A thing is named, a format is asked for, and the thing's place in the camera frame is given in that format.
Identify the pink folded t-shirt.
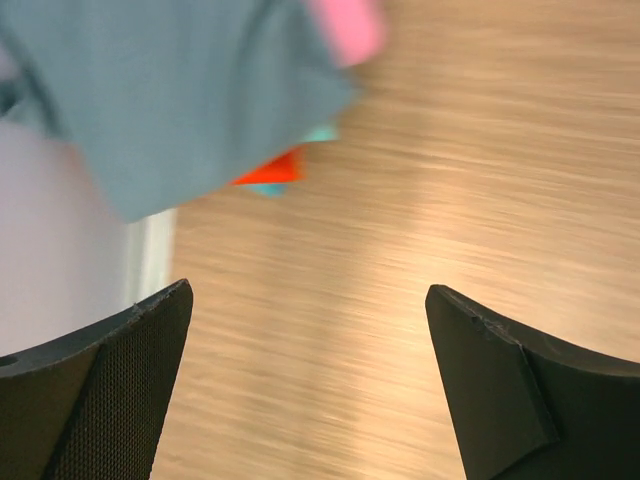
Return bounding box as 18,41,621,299
306,0,386,67

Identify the grey-blue t-shirt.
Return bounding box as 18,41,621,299
1,0,354,222

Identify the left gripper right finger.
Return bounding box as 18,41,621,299
425,285,639,480

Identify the turquoise folded t-shirt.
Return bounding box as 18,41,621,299
235,124,339,197

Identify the left aluminium rail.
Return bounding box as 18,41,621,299
124,209,177,305

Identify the orange folded t-shirt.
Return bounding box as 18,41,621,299
232,146,305,186

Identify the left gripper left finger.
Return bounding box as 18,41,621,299
1,279,193,480

